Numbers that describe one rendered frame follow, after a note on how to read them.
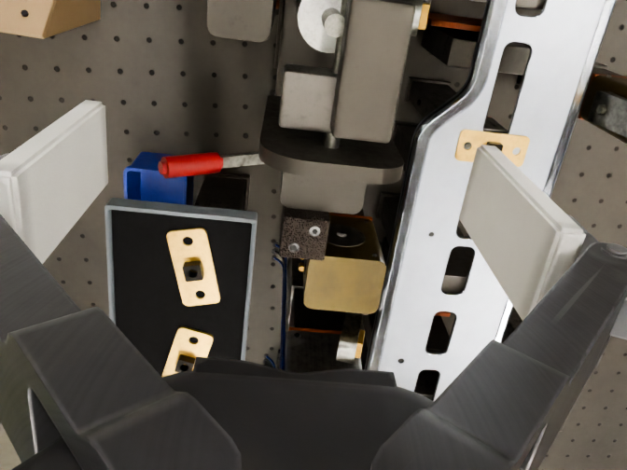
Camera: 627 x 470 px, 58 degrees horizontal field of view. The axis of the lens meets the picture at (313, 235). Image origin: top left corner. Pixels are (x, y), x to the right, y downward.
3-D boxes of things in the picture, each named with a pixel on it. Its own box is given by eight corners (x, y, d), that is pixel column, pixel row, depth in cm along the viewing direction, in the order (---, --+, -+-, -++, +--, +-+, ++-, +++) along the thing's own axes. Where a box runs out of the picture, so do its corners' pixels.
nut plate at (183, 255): (221, 301, 57) (219, 308, 56) (184, 305, 57) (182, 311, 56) (205, 227, 53) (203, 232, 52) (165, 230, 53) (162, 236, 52)
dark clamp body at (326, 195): (337, 122, 96) (360, 217, 62) (267, 115, 95) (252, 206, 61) (343, 79, 93) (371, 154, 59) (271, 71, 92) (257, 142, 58)
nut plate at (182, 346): (192, 393, 62) (190, 401, 61) (159, 384, 61) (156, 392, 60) (215, 335, 59) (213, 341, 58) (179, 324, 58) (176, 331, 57)
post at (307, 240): (313, 148, 98) (324, 262, 62) (285, 145, 97) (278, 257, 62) (316, 120, 96) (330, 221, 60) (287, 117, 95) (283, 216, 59)
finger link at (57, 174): (26, 287, 14) (-5, 284, 14) (109, 184, 20) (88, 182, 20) (13, 174, 13) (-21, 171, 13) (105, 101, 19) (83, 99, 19)
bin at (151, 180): (194, 213, 103) (186, 235, 95) (138, 207, 102) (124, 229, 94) (196, 155, 98) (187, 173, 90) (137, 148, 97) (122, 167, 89)
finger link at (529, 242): (560, 229, 14) (590, 232, 14) (477, 143, 20) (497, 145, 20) (524, 330, 15) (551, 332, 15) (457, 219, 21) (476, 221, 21)
